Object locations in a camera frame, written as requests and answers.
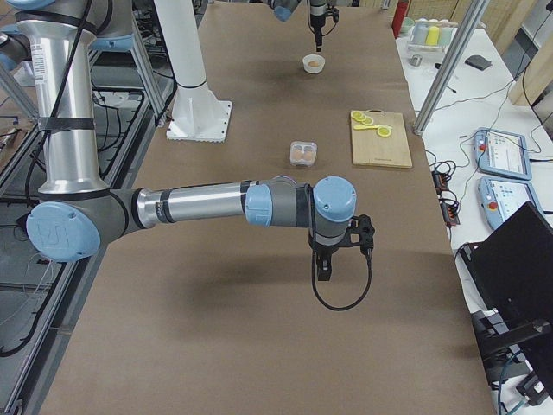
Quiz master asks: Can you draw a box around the aluminium frame post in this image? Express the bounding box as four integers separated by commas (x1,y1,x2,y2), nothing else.
413,0,490,136

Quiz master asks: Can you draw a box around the upper teach pendant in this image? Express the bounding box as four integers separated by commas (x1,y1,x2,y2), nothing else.
474,128,532,181

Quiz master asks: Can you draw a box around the lower teach pendant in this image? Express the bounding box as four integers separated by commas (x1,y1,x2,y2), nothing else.
478,176,543,230

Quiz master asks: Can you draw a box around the white bowl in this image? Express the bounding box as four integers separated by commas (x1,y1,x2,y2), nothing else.
302,54,326,74

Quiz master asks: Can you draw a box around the small metal cup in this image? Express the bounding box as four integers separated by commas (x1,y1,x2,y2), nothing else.
409,54,423,67

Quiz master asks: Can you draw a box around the wooden cutting board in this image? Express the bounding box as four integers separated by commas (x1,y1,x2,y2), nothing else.
350,110,413,169

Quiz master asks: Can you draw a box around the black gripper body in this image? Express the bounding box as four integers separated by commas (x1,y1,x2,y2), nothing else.
309,13,326,30
308,236,348,259

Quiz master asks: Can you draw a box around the red bottle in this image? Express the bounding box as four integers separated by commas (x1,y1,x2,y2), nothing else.
391,0,410,39

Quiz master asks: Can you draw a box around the dark grey pad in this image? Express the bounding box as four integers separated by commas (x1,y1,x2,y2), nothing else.
465,55,493,71

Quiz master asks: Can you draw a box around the tray of coloured cups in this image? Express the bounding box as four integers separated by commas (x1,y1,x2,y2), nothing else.
407,18,458,54

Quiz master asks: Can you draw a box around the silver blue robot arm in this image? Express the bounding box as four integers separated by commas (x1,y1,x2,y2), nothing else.
1,1,360,280
264,0,333,52

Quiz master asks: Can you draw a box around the teach pendant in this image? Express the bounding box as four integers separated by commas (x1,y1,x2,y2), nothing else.
478,176,543,230
474,128,532,181

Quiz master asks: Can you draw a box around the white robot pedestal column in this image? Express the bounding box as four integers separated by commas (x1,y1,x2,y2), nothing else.
155,0,232,143

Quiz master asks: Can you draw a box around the lemon slice by knife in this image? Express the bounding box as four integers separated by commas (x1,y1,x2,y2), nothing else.
376,124,392,137

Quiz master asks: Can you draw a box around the yellow plastic knife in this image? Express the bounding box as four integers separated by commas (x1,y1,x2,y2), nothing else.
353,124,381,131

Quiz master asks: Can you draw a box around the black power strip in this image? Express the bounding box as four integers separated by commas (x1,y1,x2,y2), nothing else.
431,169,461,228

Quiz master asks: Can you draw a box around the black looped wrist cable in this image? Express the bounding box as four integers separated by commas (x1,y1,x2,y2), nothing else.
311,250,374,311

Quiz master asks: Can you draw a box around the clear plastic egg box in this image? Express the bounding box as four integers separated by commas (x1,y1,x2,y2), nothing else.
289,141,318,167

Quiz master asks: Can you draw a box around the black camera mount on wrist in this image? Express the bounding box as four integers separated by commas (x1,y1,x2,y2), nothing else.
345,214,375,256

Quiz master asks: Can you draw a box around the black laptop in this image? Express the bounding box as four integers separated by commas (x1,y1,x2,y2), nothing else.
461,201,552,393

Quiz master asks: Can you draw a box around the black stand beside laptop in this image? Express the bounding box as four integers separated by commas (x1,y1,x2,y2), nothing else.
471,310,552,406

